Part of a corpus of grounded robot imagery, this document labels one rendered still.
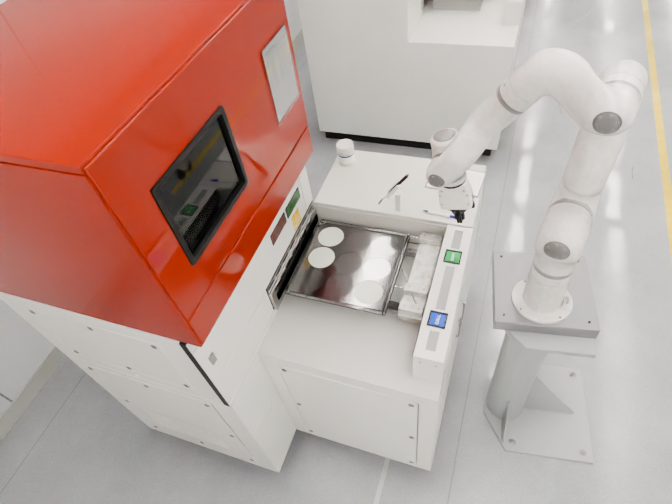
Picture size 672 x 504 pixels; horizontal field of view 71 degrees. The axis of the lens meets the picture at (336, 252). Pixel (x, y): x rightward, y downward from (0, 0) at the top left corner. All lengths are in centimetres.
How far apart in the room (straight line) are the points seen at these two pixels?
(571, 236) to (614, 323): 152
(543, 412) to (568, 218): 129
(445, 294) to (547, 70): 75
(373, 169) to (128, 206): 125
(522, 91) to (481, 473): 166
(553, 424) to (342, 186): 143
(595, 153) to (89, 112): 108
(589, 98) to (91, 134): 97
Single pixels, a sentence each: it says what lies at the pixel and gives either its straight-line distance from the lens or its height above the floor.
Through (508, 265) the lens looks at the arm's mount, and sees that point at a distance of 182.
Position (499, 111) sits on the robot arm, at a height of 156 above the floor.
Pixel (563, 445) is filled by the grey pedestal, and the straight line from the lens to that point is 246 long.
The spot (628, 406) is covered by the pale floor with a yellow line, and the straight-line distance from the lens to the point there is 265.
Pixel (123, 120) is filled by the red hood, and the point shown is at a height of 182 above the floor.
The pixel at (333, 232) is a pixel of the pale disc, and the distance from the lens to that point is 186.
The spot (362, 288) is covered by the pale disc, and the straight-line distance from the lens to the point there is 168.
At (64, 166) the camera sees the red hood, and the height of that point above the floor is 181.
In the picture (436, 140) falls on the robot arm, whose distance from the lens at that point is 139.
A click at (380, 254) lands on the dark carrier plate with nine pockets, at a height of 90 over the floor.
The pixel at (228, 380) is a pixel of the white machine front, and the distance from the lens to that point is 157.
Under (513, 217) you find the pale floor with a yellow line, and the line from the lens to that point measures 320.
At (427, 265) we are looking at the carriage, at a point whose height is 88.
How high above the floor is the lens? 226
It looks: 49 degrees down
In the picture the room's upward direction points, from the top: 11 degrees counter-clockwise
